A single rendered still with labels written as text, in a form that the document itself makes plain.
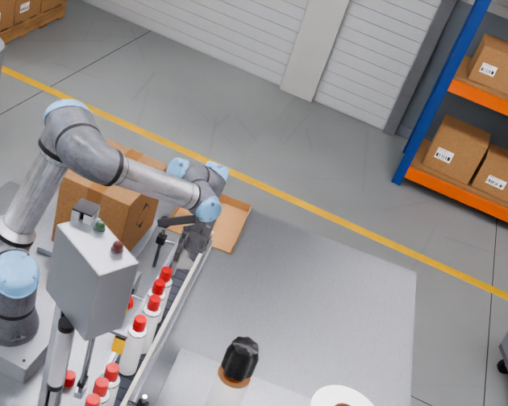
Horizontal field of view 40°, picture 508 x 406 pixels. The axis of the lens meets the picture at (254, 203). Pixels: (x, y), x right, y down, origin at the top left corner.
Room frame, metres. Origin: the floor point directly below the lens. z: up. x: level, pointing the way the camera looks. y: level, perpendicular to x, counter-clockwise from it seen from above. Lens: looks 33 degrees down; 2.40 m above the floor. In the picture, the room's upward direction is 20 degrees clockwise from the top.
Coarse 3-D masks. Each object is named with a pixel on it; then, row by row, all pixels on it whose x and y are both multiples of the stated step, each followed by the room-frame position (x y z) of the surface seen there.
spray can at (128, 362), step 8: (136, 320) 1.29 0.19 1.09; (144, 320) 1.30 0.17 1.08; (128, 328) 1.30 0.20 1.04; (136, 328) 1.29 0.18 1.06; (144, 328) 1.31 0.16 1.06; (128, 336) 1.29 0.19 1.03; (136, 336) 1.28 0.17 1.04; (144, 336) 1.29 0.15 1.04; (128, 344) 1.28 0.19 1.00; (136, 344) 1.28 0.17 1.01; (128, 352) 1.28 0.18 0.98; (136, 352) 1.29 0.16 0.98; (120, 360) 1.29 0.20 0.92; (128, 360) 1.28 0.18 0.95; (136, 360) 1.29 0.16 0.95; (120, 368) 1.28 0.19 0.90; (128, 368) 1.28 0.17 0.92; (136, 368) 1.31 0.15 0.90; (128, 376) 1.28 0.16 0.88
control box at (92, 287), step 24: (72, 240) 1.06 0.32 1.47; (96, 240) 1.08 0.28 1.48; (72, 264) 1.04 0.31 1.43; (96, 264) 1.01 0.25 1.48; (120, 264) 1.04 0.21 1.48; (48, 288) 1.08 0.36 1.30; (72, 288) 1.03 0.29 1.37; (96, 288) 0.99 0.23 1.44; (120, 288) 1.04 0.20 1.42; (72, 312) 1.02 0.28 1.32; (96, 312) 1.00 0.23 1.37; (120, 312) 1.05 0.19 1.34; (96, 336) 1.01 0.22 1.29
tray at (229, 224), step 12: (228, 204) 2.32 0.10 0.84; (240, 204) 2.32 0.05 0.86; (228, 216) 2.24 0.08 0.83; (240, 216) 2.27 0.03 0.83; (168, 228) 2.04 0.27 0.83; (180, 228) 2.06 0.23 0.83; (216, 228) 2.14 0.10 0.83; (228, 228) 2.17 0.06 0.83; (240, 228) 2.14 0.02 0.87; (216, 240) 2.07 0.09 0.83; (228, 240) 2.09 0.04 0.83; (228, 252) 2.02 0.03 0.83
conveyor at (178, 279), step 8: (192, 256) 1.87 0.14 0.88; (176, 272) 1.76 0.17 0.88; (184, 272) 1.78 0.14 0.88; (176, 280) 1.73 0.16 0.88; (184, 280) 1.74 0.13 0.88; (176, 288) 1.69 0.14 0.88; (176, 296) 1.65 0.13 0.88; (168, 304) 1.61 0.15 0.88; (168, 312) 1.57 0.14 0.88; (120, 376) 1.28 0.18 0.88; (120, 384) 1.25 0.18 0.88; (128, 384) 1.26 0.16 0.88; (120, 392) 1.22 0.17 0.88; (120, 400) 1.20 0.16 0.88
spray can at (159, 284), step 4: (156, 280) 1.47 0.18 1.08; (160, 280) 1.47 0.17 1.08; (156, 284) 1.45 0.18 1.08; (160, 284) 1.46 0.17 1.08; (164, 284) 1.46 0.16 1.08; (152, 288) 1.45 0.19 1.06; (156, 288) 1.45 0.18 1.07; (160, 288) 1.45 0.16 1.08; (148, 292) 1.45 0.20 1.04; (152, 292) 1.45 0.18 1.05; (156, 292) 1.45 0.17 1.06; (160, 292) 1.45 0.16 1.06; (164, 292) 1.48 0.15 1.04; (148, 296) 1.44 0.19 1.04; (160, 296) 1.45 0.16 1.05; (164, 296) 1.46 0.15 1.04; (144, 304) 1.45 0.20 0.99; (160, 304) 1.45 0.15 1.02; (160, 308) 1.45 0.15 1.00
